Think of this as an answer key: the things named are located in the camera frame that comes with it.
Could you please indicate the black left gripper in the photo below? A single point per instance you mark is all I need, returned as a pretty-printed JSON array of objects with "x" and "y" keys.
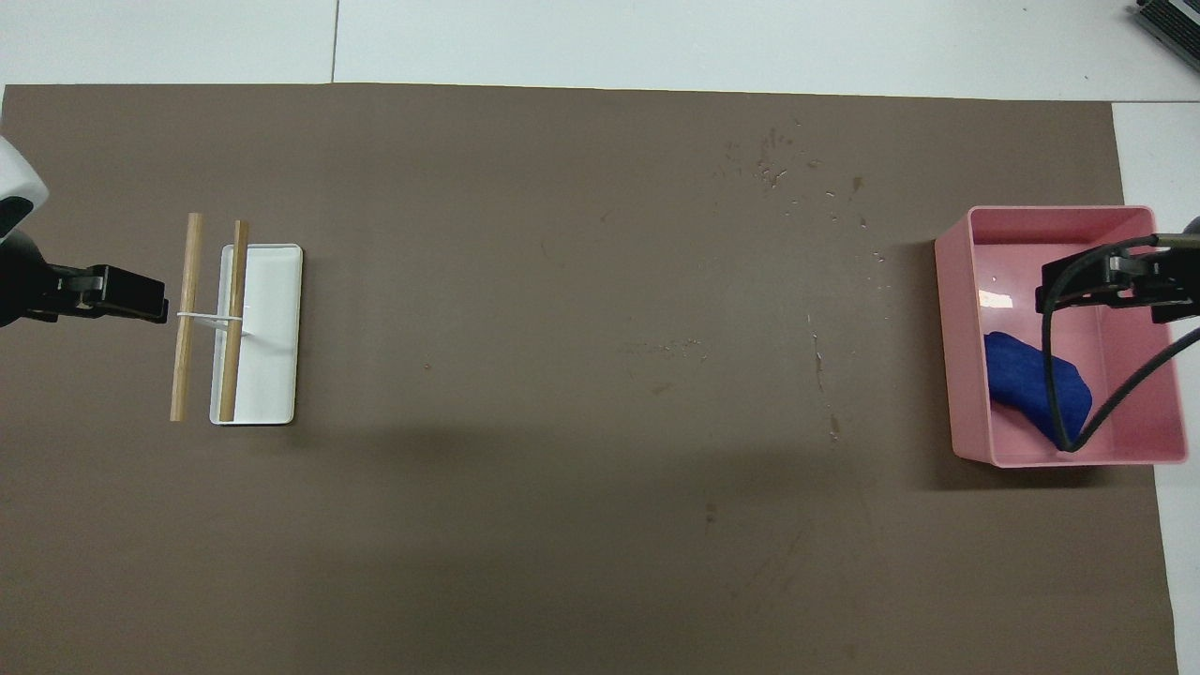
[{"x": 37, "y": 291}]

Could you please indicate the white towel rack wooden rods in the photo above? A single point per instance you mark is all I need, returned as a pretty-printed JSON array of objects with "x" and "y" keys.
[{"x": 272, "y": 375}]

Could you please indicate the brown table mat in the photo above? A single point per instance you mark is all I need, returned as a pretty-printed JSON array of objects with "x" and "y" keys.
[{"x": 516, "y": 469}]

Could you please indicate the blue towel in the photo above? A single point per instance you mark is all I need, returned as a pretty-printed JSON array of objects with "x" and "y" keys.
[{"x": 1017, "y": 375}]

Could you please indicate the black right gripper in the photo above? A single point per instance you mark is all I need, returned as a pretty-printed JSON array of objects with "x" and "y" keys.
[{"x": 1172, "y": 286}]

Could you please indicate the pink plastic bin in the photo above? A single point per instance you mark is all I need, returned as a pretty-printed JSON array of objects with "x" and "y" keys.
[{"x": 966, "y": 281}]

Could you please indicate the dark keyboard device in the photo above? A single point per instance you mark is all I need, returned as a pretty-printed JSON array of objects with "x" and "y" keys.
[{"x": 1177, "y": 17}]

